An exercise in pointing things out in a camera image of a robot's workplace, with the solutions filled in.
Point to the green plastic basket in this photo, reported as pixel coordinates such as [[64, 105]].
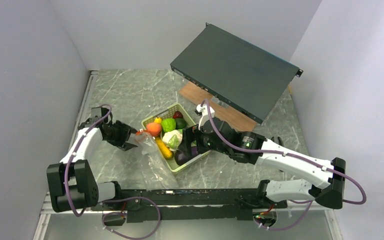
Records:
[[173, 165]]

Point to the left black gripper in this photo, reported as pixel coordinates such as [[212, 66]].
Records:
[[125, 130]]

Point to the orange peach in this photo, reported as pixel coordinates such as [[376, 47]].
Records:
[[154, 129]]

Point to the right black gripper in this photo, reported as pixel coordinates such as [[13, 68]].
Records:
[[191, 134]]

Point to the dark green avocado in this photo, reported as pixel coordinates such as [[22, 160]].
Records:
[[180, 123]]

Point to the black network switch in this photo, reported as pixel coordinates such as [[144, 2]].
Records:
[[237, 72]]

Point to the clear orange zip bag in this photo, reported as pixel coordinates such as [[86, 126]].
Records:
[[154, 168]]

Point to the purple eggplant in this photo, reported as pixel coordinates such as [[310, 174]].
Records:
[[181, 159]]

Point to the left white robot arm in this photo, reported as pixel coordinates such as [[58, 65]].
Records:
[[71, 183]]

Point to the dark red fruit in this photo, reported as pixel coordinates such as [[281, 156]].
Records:
[[177, 115]]

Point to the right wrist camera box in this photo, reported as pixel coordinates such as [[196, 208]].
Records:
[[205, 112]]

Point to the white cauliflower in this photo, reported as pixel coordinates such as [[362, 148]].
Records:
[[173, 139]]

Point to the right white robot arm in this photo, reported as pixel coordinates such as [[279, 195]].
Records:
[[319, 180]]

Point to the light green pepper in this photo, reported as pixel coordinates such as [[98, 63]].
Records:
[[168, 125]]

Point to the small yellow pepper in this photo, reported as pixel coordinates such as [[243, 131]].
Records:
[[158, 120]]

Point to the black pliers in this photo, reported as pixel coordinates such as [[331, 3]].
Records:
[[278, 140]]

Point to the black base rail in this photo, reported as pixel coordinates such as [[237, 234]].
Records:
[[140, 205]]

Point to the brown wooden board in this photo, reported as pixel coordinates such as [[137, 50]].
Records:
[[223, 111]]

